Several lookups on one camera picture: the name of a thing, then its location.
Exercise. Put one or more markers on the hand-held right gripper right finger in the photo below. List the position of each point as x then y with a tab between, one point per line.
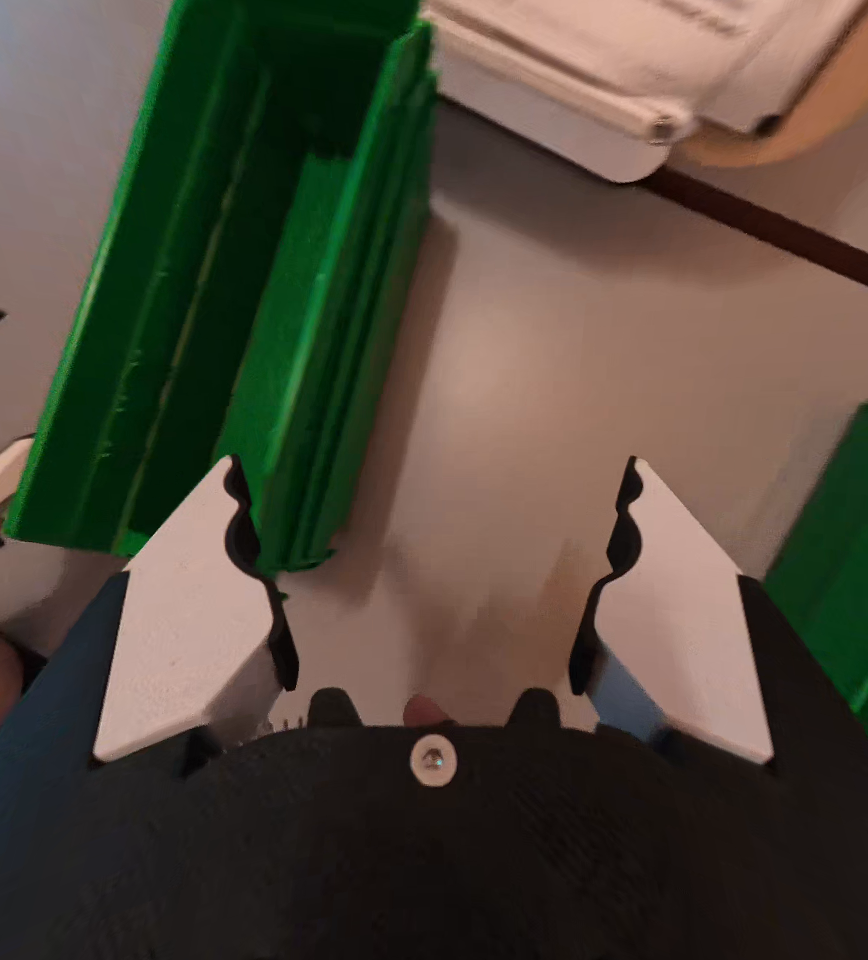
688	637

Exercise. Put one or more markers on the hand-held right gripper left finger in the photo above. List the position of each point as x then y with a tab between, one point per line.
186	637

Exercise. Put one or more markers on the person's right hand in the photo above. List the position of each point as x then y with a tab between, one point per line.
425	711

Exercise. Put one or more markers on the white plastic box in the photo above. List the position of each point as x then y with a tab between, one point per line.
554	97

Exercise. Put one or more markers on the printed instruction sheet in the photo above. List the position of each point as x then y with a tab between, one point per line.
778	45

